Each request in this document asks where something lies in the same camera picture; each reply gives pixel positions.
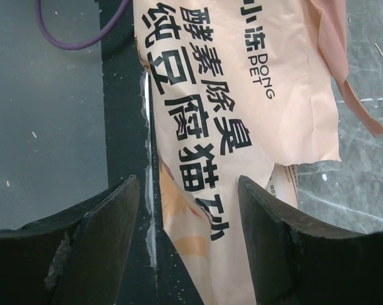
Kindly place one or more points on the peach cat litter bag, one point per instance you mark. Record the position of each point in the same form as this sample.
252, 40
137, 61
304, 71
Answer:
238, 88

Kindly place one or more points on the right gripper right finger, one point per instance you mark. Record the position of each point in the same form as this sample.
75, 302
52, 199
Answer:
297, 259

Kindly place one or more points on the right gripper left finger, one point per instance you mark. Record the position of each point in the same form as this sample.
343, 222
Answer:
76, 256

